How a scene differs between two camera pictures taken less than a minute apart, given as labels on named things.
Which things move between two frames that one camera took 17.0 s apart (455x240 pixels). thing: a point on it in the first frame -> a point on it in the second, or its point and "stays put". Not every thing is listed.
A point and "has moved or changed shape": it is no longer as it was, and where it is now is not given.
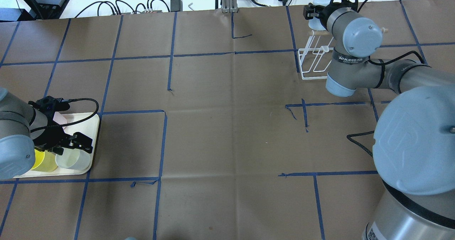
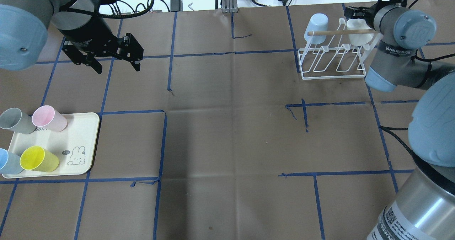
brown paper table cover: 205,132 stays put
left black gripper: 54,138 -> 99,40
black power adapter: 176,4 stays put
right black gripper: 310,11 -> 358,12
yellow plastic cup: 44,161 stays put
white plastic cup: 73,159 has moved or changed shape
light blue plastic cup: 315,23 -> 317,22
